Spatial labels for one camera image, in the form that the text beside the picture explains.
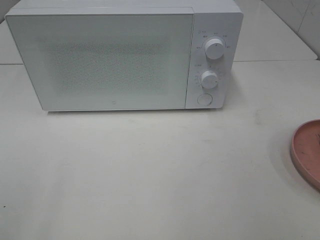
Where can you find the round white door button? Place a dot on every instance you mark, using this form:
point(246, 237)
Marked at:
point(205, 99)

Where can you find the pink round plate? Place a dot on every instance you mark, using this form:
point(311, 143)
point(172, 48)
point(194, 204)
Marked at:
point(305, 152)

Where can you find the lower white microwave knob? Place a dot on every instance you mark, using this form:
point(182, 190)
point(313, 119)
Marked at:
point(209, 80)

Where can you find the white microwave knob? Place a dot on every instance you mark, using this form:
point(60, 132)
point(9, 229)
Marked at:
point(209, 80)
point(214, 48)

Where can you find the white microwave oven body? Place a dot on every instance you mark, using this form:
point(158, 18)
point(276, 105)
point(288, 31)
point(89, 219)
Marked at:
point(211, 19)

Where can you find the upper white microwave knob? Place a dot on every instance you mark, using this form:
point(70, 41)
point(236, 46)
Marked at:
point(214, 48)

